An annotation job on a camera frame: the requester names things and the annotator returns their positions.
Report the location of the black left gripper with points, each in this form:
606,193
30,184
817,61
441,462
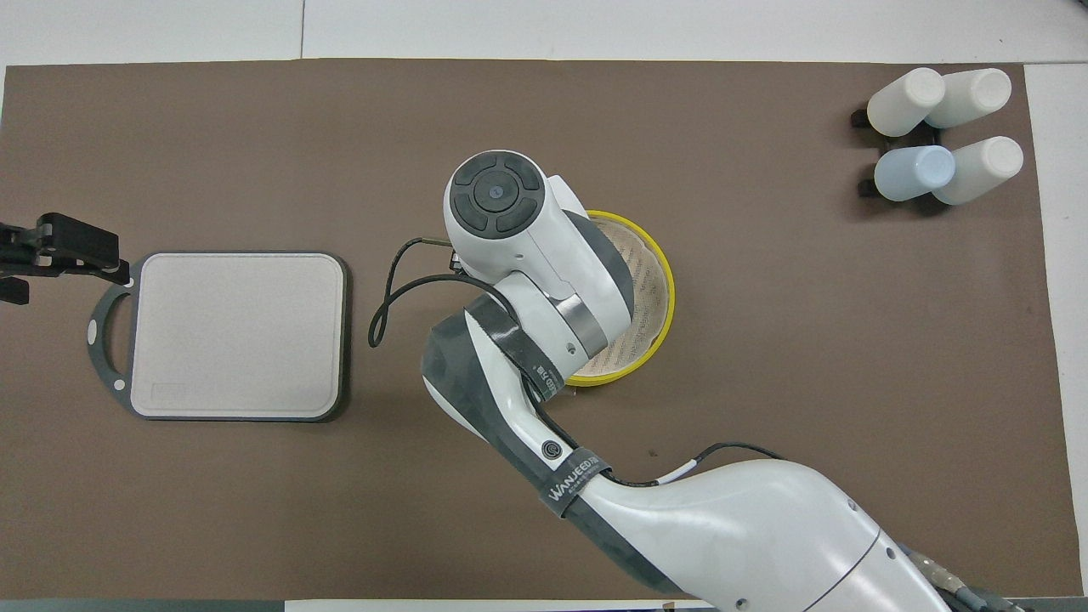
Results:
68,246

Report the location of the yellow bamboo steamer lid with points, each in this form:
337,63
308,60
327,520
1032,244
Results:
646,289

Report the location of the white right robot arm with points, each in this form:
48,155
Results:
765,527

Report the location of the white cutting board grey rim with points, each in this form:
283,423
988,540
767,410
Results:
255,357

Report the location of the brown table mat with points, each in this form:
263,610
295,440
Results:
212,510

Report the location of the black cup rack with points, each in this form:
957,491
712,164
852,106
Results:
860,119

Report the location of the light blue plastic cup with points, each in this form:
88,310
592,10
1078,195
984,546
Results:
914,174

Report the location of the white plastic cup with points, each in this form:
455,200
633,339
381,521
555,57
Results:
986,166
903,104
977,92

